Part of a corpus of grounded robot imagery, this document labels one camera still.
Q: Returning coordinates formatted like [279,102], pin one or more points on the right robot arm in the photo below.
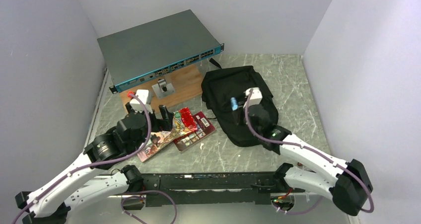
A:
[345,183]

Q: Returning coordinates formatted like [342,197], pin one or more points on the black student backpack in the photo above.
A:
[223,91]

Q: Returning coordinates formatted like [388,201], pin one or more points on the wooden base board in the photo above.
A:
[186,81]

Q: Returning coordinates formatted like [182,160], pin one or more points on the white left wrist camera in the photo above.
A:
[140,101]

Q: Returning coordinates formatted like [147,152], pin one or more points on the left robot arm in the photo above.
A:
[54,202]

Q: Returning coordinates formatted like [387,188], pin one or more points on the red snack packet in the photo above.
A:
[183,122]

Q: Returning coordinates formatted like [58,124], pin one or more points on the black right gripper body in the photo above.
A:
[241,104]

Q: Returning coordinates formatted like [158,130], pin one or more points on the grey network switch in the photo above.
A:
[142,53]

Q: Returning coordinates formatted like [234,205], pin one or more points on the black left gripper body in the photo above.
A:
[156,123]

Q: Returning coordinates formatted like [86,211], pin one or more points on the metal switch stand bracket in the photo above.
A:
[163,88]

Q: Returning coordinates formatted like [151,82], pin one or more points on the dark red book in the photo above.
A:
[204,129]

